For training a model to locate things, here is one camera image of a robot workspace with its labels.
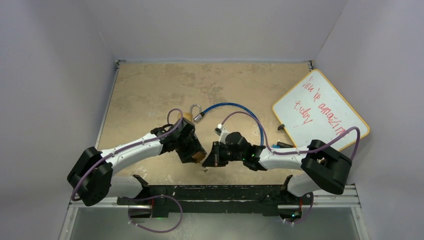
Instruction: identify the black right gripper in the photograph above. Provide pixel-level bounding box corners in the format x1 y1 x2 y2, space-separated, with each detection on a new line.
203 141 245 167

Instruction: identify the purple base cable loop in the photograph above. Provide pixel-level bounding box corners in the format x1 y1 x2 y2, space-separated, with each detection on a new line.
127 194 184 234

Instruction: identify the yellow framed whiteboard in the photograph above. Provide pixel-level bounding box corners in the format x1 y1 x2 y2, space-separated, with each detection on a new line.
272 69 370 147

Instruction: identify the blue cable lock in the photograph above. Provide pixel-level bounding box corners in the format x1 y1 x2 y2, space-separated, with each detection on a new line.
193 102 265 147

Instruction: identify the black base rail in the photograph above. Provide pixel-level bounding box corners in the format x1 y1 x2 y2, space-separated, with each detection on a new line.
117 176 313 221

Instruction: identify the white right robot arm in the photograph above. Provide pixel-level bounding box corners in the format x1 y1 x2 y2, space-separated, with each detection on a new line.
202 132 352 204

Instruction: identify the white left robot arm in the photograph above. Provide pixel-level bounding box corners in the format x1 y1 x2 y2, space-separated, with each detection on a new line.
66 118 207 207

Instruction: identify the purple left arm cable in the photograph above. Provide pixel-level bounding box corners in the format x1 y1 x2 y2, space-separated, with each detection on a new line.
70 108 184 202

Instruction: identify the black marker pen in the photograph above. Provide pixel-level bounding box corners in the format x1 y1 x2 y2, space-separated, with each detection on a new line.
276 141 294 148

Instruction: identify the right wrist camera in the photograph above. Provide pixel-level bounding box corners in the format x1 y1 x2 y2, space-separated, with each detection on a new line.
214 123 230 144

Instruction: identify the orange long shackle padlock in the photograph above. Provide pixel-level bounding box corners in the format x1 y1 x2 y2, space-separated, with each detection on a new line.
192 150 207 164

